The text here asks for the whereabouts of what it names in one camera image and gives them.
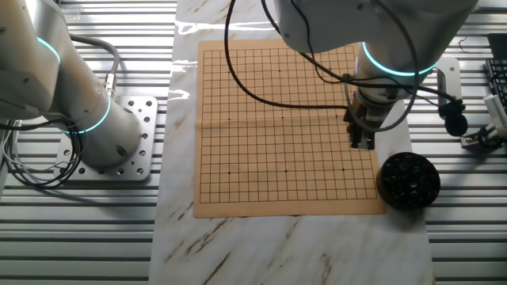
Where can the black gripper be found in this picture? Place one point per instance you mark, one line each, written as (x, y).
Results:
(362, 120)

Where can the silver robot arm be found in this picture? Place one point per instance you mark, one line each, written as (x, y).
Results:
(396, 23)

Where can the tan go board mat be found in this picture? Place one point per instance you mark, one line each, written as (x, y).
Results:
(257, 158)

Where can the black round stone bowl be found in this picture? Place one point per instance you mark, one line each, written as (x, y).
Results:
(408, 182)

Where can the white marble pattern mat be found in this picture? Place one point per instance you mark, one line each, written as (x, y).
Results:
(277, 253)

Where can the black computer keyboard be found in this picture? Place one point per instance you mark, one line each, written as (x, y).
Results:
(499, 83)

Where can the black flat box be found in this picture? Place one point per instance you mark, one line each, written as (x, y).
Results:
(498, 45)

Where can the grey device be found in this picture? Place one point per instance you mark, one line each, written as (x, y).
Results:
(493, 4)

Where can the silver camera mounting bracket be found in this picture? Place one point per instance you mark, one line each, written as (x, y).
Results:
(473, 142)

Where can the silver camera on bracket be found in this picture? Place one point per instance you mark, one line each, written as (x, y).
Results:
(497, 112)

